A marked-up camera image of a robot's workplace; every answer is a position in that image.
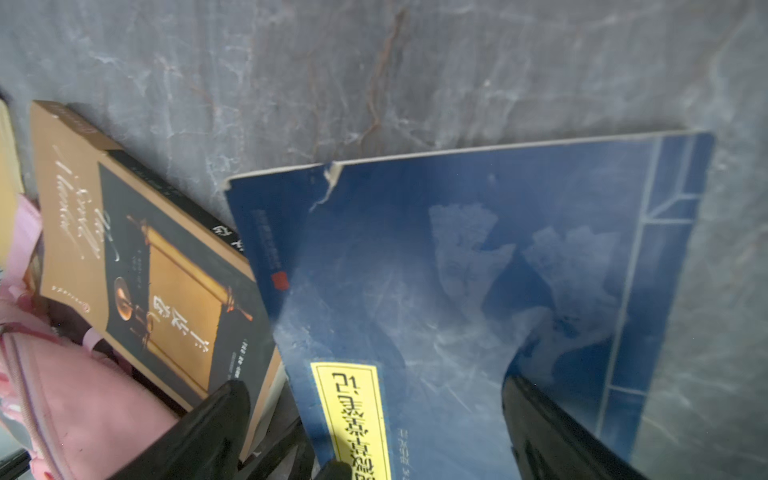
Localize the yellow padded envelope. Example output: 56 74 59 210
0 100 24 271

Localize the blue book with yellow label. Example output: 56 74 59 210
225 132 715 479

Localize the pink student backpack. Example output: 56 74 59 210
1 196 178 479

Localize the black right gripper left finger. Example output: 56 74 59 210
112 380 251 480

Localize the brown and black book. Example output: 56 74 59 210
30 101 285 458

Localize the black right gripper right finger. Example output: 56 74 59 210
502 375 645 480

